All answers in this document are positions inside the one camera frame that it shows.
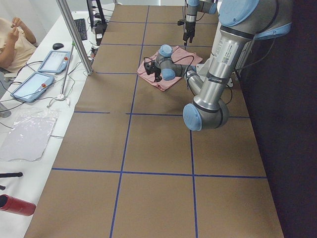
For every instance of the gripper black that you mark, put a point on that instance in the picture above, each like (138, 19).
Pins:
(189, 27)
(156, 71)

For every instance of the pink Snoopy t-shirt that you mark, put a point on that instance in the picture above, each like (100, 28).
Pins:
(174, 62)

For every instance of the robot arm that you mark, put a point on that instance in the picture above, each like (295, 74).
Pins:
(273, 19)
(193, 7)

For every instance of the black box with label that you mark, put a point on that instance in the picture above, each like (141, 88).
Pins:
(100, 29)

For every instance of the black keyboard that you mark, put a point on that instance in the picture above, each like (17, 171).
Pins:
(81, 28)

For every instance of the upper teach pendant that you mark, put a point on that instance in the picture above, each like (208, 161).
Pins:
(55, 62)

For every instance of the teach pendant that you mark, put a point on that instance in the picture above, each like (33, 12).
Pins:
(55, 62)
(33, 87)

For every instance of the black computer mouse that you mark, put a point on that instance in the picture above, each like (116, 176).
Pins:
(57, 46)

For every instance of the lower teach pendant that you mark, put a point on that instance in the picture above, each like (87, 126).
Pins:
(33, 87)

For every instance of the seated person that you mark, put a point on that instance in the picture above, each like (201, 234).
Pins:
(17, 44)

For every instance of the clear plastic bag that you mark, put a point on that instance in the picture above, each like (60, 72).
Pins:
(29, 135)

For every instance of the black tripod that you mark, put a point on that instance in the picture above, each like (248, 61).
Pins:
(10, 175)

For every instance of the red bottle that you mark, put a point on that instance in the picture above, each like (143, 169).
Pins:
(16, 206)

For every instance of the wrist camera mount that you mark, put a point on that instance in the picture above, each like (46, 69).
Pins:
(150, 67)
(181, 22)

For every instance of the aluminium frame post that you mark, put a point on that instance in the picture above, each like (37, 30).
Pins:
(70, 23)

